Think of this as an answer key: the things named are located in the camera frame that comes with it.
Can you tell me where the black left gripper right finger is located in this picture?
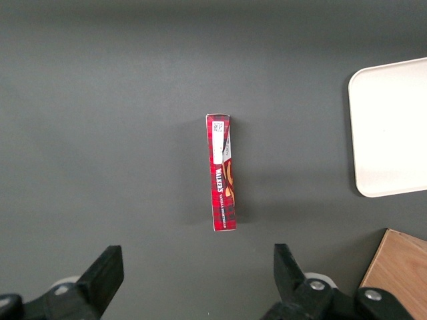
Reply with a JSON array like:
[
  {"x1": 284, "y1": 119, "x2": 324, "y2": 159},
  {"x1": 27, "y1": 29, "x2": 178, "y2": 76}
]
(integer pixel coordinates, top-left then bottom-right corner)
[{"x1": 263, "y1": 243, "x2": 414, "y2": 320}]

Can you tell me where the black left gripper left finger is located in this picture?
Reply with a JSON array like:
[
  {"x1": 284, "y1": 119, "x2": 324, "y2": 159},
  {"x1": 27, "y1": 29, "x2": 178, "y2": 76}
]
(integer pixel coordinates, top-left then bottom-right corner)
[{"x1": 0, "y1": 245, "x2": 125, "y2": 320}]

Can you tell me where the red tartan cookie box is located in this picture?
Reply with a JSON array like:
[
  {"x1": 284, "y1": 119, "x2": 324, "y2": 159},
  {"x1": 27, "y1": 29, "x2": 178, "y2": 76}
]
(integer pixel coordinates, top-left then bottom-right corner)
[{"x1": 205, "y1": 113, "x2": 238, "y2": 232}]

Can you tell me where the cream plastic tray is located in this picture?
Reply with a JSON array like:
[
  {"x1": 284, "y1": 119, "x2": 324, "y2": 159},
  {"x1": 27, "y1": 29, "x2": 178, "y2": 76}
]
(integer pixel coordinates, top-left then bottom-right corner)
[{"x1": 348, "y1": 57, "x2": 427, "y2": 199}]

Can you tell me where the wooden drawer cabinet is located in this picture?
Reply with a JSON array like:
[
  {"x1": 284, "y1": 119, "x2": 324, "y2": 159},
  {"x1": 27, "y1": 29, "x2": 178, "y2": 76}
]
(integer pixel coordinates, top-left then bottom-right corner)
[{"x1": 359, "y1": 228, "x2": 427, "y2": 320}]

